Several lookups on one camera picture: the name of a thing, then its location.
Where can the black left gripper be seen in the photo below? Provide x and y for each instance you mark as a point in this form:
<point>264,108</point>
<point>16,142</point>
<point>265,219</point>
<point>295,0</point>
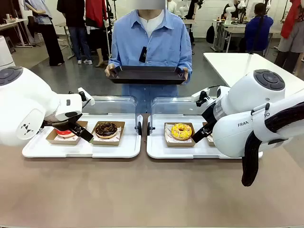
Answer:
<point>63,124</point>

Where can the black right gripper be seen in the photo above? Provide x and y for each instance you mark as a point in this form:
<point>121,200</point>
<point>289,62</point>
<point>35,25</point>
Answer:
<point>209,115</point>

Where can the red glazed donut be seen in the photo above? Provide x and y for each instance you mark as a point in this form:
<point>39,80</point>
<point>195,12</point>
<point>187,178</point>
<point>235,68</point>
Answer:
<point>64,133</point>

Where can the yellow sprinkle donut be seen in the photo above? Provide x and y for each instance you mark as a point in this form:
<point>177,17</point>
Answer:
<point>181,131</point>

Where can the cardboard box of red donut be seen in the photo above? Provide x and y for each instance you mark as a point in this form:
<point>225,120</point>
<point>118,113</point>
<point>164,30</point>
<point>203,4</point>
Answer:
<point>59,140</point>

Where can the cardboard box of yellow donut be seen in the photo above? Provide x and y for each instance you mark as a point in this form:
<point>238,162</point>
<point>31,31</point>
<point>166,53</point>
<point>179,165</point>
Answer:
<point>178,143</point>

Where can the dark brown serving tray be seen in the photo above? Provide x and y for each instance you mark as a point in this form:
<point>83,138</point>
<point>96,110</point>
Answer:
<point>147,74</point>

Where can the person's right forearm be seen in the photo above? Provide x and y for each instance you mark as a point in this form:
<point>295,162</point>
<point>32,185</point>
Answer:
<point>112,62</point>

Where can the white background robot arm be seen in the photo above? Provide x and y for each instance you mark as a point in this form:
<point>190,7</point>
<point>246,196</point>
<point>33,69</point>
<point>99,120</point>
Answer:
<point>229,9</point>

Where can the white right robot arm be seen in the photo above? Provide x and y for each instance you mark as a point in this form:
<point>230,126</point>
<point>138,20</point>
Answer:
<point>240,111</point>

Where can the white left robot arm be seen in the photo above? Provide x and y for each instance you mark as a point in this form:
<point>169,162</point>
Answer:
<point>26,107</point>

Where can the person's left forearm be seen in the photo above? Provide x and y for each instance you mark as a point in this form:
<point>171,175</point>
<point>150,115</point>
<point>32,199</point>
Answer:
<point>189,65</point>

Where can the cardboard box of chocolate donut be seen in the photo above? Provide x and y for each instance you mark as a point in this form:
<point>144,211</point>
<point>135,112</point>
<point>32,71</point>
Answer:
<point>104,142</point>

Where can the chocolate sprinkle donut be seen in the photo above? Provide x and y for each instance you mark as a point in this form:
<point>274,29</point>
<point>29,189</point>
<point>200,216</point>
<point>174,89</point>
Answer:
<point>106,130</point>

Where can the person in black shirt, jeans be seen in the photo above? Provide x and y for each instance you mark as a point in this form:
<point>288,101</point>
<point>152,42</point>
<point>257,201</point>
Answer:
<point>76,35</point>

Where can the person in blue shirt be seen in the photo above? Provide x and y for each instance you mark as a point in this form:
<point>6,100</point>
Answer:
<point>154,42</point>

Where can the person in dark blue jacket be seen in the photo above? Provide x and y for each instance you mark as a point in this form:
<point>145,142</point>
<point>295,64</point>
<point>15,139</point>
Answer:
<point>257,31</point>

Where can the person's left hand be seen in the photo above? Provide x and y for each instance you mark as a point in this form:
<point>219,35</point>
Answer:
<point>187,72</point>

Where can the person's right hand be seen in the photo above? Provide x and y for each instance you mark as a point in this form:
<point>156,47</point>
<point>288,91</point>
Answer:
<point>110,69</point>

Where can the white display tray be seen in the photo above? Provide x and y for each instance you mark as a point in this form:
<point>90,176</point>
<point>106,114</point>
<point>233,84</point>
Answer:
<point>107,150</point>
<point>166,152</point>

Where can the clear plastic display lid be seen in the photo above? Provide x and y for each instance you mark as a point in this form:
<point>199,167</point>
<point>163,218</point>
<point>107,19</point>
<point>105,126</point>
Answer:
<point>171,104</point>
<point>114,104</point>

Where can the white side table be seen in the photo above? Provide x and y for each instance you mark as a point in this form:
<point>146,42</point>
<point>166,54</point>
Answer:
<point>237,64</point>

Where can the black clip-on microphone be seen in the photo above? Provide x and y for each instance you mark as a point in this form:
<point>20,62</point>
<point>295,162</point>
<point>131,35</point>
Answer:
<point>143,54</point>

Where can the black backpack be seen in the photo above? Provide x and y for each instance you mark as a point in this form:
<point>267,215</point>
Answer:
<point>210,34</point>

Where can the white background work table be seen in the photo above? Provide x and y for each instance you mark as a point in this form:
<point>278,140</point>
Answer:
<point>231,29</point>

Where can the white air purifier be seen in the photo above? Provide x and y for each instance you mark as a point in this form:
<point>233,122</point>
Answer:
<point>6,54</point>

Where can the figure in red black top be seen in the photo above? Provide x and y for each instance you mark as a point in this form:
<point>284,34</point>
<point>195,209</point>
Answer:
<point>96,12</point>

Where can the figure with red scarf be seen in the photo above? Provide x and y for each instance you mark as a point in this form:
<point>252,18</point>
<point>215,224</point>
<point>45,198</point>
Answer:
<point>291,38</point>

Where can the white desk with small items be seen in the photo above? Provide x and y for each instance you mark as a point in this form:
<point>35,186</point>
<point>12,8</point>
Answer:
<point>9,23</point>

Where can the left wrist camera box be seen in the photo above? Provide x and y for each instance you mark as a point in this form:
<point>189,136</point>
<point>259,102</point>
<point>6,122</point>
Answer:
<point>90,101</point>

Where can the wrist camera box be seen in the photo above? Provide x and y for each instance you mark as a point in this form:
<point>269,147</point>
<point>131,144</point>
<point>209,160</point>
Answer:
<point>90,101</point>
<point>198,95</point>

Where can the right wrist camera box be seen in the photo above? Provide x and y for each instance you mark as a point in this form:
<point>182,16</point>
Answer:
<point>198,95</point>

